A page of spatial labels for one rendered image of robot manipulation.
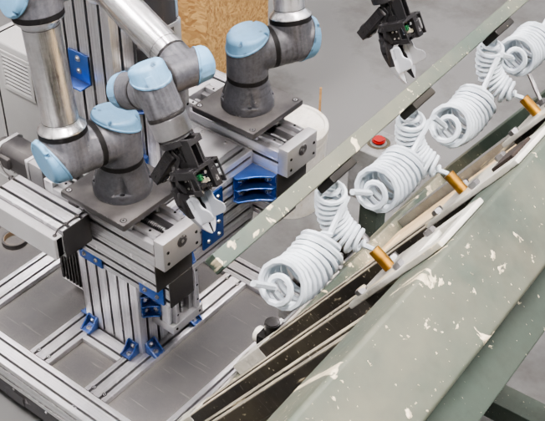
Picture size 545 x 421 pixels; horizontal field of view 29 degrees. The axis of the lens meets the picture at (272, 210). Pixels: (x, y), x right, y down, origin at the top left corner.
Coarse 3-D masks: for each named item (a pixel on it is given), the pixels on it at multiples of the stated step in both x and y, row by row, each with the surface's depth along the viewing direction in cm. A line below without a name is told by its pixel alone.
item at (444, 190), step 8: (496, 144) 249; (512, 144) 241; (488, 152) 246; (496, 152) 245; (480, 160) 249; (488, 160) 248; (464, 168) 258; (472, 168) 252; (480, 168) 250; (464, 176) 254; (448, 184) 259; (432, 192) 268; (440, 192) 262; (448, 192) 260; (424, 200) 267; (432, 200) 265; (416, 208) 270; (424, 208) 268; (408, 216) 273; (416, 216) 271; (400, 224) 276
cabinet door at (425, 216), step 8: (472, 176) 249; (440, 200) 259; (432, 208) 257; (424, 216) 258; (408, 224) 270; (416, 224) 257; (400, 232) 266; (408, 232) 255; (392, 240) 266; (384, 248) 264
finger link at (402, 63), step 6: (396, 48) 241; (396, 54) 242; (402, 54) 241; (396, 60) 243; (402, 60) 242; (408, 60) 240; (396, 66) 243; (402, 66) 242; (408, 66) 241; (396, 72) 244; (402, 72) 243; (402, 78) 245
